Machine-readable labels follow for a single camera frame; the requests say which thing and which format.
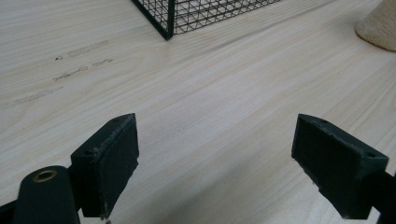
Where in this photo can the beige plush toy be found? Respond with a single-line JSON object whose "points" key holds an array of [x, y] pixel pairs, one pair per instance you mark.
{"points": [[378, 26]]}

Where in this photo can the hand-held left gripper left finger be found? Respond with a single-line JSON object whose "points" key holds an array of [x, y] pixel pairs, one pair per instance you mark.
{"points": [[106, 168]]}

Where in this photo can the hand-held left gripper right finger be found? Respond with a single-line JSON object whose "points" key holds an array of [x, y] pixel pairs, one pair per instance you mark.
{"points": [[336, 168]]}

